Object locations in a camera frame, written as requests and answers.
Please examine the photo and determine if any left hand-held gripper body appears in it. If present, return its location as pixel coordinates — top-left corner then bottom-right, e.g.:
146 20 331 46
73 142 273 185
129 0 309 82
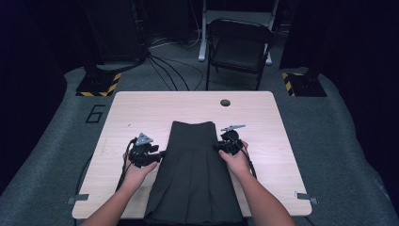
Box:
127 132 162 169

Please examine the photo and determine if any dark pleated skirt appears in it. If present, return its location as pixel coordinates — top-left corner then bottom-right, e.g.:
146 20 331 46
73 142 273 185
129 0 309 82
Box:
143 121 245 226

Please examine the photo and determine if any dark cabinet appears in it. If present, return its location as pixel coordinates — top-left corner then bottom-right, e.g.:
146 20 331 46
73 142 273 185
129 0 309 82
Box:
79 0 149 65

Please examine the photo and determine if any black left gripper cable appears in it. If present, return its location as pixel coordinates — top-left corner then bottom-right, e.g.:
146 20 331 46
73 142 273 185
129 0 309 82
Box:
115 137 139 192

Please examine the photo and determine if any black stand with striped base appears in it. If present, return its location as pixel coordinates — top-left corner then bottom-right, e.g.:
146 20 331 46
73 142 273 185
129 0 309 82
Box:
280 66 327 98
75 60 123 98

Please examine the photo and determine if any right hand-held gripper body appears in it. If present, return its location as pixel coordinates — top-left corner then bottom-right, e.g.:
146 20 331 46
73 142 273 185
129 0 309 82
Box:
219 123 247 156

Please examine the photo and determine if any black folding chair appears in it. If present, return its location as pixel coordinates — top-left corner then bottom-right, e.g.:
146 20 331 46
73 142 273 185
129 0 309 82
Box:
205 18 276 92

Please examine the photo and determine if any bundle of black floor cables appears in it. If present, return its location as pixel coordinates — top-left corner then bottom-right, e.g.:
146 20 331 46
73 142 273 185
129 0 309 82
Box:
145 34 205 92

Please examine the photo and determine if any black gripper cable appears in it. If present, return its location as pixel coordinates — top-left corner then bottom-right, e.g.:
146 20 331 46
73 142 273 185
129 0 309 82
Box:
230 135 258 181
115 137 139 192

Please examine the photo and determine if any person's left hand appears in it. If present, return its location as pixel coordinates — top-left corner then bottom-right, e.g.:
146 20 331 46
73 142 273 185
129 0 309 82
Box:
121 150 159 191

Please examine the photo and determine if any person's right hand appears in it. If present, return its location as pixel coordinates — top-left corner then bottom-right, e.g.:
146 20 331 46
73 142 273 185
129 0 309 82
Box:
217 139 252 182

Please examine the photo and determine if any grey tape strip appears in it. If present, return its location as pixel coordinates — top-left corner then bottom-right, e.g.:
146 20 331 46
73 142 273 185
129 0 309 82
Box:
66 193 90 206
295 191 319 206

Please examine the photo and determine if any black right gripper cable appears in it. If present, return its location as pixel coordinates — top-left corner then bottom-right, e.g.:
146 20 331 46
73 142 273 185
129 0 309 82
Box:
230 135 258 181

